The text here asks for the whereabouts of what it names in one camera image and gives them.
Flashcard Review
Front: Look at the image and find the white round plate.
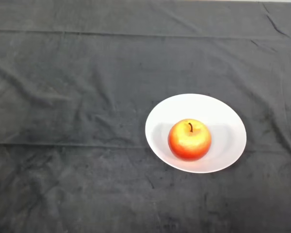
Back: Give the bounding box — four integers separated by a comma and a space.
145, 93, 247, 174

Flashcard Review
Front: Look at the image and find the red yellow apple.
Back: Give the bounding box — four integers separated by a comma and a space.
167, 118, 212, 162

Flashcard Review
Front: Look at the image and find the dark grey cloth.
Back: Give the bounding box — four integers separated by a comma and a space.
0, 0, 291, 233

